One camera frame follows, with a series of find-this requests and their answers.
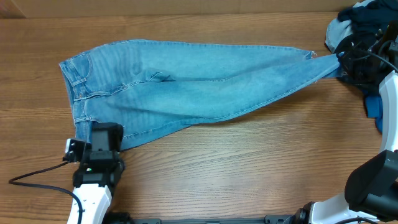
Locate white grey striped cloth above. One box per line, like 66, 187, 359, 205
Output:
325, 0, 378, 52

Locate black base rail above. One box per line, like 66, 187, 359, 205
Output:
102, 213, 295, 224

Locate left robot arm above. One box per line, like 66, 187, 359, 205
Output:
63, 123, 125, 224

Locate light blue denim jeans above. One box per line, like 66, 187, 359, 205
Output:
60, 39, 340, 150

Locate dark blue shirt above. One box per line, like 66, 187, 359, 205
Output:
364, 94, 382, 133

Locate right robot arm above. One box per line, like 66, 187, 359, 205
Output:
264, 21, 397, 224

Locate black garment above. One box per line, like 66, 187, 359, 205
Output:
335, 0, 397, 94

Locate cardboard wall panel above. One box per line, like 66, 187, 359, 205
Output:
0, 0, 398, 19

